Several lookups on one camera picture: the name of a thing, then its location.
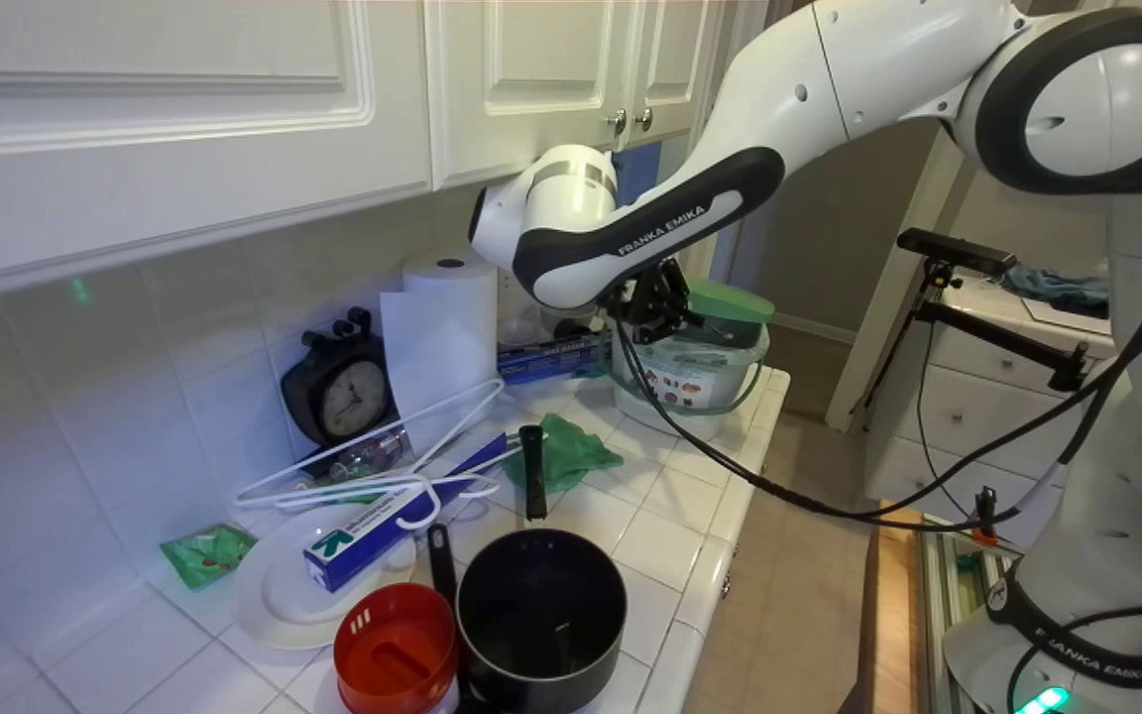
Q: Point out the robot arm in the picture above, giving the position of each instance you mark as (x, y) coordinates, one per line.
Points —
(829, 79)

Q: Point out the red plastic container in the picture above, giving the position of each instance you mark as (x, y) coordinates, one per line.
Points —
(395, 650)

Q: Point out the black saucepan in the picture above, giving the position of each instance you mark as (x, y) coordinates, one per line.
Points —
(541, 615)

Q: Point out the white plate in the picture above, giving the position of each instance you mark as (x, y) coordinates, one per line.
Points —
(279, 595)

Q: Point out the green packet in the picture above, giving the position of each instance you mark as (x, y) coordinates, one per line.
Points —
(206, 553)

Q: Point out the black alarm clock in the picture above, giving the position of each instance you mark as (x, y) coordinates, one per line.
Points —
(343, 392)

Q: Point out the white wall cabinet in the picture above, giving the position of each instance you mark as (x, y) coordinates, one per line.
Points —
(234, 99)

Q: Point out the blue foil box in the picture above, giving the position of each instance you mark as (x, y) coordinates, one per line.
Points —
(383, 531)

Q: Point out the blue cloth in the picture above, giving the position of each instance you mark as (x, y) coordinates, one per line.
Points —
(1062, 288)

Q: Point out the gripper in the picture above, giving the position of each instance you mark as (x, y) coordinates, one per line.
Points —
(655, 297)

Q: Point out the camera on mount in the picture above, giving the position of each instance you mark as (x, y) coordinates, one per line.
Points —
(958, 250)

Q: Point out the clear plastic bin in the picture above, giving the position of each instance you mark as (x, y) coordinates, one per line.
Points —
(690, 382)

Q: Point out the clear plastic bottle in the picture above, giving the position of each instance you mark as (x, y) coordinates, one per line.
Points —
(368, 456)

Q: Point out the silver cabinet knob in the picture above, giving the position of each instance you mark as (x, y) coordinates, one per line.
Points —
(644, 119)
(617, 121)

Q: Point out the green cloth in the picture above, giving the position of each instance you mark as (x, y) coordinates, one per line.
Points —
(571, 451)

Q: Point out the dark blue wrap box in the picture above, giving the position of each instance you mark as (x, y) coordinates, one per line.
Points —
(551, 359)

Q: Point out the green bin lid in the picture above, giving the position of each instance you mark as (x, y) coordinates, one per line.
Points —
(735, 302)

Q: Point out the white plastic hanger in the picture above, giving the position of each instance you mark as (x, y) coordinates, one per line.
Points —
(412, 488)
(452, 407)

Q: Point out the wide white cabinet door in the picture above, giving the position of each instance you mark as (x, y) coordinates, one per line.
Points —
(155, 119)

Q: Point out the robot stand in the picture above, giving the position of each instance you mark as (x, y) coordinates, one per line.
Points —
(958, 615)

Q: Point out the white paper towel roll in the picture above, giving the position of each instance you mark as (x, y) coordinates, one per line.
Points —
(447, 337)

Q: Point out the narrow white cabinet door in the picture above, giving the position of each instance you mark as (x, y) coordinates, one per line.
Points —
(675, 59)

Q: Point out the white drawer cabinet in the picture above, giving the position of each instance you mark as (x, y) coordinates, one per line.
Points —
(968, 397)

